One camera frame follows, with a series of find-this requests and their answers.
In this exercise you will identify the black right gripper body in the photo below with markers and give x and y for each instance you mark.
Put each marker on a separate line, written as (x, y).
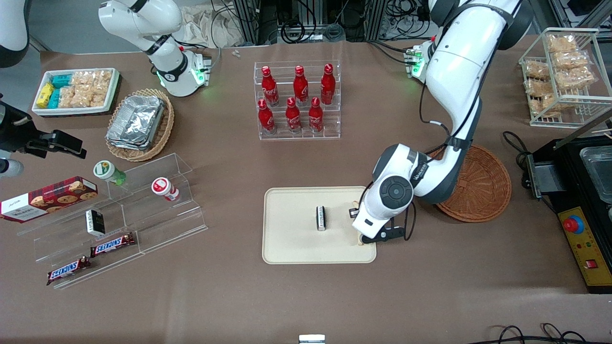
(15, 131)

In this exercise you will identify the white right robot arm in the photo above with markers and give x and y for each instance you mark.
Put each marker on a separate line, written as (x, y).
(143, 28)

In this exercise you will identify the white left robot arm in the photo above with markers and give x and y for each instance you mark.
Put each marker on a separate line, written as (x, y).
(454, 62)

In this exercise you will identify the white snack tray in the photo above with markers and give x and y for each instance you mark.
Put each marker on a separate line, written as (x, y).
(114, 93)

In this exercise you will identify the beige plastic tray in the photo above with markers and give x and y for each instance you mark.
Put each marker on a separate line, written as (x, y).
(291, 239)

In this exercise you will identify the light wicker basket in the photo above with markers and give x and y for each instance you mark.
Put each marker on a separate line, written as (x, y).
(165, 129)

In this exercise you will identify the brown wicker basket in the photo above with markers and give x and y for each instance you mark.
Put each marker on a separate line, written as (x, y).
(483, 186)

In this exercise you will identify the black snack pack white label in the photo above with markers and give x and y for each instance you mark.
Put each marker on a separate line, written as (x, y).
(321, 219)
(95, 222)

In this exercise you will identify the rice cracker pack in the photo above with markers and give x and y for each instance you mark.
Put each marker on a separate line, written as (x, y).
(536, 69)
(550, 104)
(83, 79)
(571, 59)
(576, 79)
(94, 97)
(538, 88)
(562, 43)
(70, 97)
(102, 79)

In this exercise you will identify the teal snack pack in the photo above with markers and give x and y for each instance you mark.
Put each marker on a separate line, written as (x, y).
(54, 98)
(61, 80)

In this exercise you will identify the green lid snack cup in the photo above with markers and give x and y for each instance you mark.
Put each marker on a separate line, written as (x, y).
(104, 169)

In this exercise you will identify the yellow snack pack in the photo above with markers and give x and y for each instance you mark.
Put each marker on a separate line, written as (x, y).
(44, 94)

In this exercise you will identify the red tartan cookie box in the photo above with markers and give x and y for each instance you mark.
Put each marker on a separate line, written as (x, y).
(48, 198)

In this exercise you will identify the stacked aluminium foil trays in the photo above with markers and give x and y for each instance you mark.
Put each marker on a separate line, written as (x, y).
(136, 122)

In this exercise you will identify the clear acrylic bottle rack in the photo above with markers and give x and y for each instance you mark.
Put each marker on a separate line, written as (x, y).
(334, 129)

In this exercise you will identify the red cola bottle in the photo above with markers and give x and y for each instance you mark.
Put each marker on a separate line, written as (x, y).
(328, 86)
(269, 88)
(266, 119)
(300, 87)
(315, 116)
(293, 117)

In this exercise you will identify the red lid snack cup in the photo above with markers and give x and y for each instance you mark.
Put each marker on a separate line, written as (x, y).
(162, 186)

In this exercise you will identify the Snickers chocolate bar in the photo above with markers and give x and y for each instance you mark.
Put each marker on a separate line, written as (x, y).
(68, 270)
(113, 244)

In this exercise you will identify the small white device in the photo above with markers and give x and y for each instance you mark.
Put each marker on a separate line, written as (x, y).
(311, 339)

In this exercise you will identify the clear acrylic stepped display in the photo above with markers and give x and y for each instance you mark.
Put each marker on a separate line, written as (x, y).
(158, 224)

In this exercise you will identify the crumpled beige sheet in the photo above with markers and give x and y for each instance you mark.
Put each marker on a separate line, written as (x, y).
(205, 26)

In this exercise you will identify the red emergency stop button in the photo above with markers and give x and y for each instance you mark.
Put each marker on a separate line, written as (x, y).
(573, 224)

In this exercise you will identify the black countertop appliance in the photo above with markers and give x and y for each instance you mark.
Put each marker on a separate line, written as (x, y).
(569, 177)

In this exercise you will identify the yellow black control box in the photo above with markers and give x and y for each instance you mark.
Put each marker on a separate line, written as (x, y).
(590, 248)

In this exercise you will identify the metal equipment rack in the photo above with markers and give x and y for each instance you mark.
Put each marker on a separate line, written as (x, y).
(253, 19)

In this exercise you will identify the clear plastic container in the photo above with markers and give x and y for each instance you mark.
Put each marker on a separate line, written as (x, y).
(597, 172)

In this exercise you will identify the grey metal bar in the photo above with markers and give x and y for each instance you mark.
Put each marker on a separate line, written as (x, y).
(583, 128)

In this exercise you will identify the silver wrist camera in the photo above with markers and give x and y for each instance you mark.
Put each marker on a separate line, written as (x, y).
(10, 168)

